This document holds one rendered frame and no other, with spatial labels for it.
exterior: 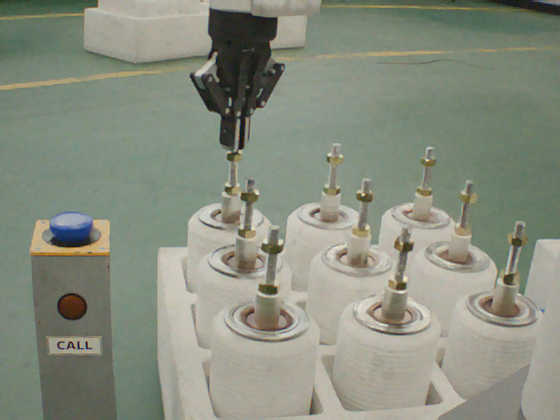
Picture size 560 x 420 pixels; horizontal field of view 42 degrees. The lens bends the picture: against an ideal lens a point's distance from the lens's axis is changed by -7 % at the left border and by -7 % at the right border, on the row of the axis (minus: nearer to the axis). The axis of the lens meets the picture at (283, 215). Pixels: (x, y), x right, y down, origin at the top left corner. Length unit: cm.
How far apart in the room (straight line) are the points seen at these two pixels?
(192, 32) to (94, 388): 257
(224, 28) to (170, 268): 30
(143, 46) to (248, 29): 225
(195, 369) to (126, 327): 43
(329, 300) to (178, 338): 16
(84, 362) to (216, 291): 15
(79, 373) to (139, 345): 41
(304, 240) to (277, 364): 26
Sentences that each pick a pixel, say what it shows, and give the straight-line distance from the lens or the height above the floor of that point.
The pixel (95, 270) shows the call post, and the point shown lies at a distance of 66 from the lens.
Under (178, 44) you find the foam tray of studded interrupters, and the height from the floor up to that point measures 6.
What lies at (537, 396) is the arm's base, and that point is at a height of 33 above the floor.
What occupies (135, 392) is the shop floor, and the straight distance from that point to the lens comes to 102.
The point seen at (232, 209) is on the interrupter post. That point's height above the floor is 27.
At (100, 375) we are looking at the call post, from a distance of 72.
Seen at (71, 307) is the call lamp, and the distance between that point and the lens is 68.
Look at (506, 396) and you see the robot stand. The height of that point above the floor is 30.
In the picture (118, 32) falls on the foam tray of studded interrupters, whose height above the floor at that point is 11.
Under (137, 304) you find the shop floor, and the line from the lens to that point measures 123.
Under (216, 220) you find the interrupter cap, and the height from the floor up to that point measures 25.
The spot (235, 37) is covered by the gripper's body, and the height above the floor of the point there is 47.
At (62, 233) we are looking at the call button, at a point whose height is 32.
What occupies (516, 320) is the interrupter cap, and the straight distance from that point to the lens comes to 75.
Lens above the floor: 59
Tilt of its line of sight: 22 degrees down
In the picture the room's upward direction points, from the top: 5 degrees clockwise
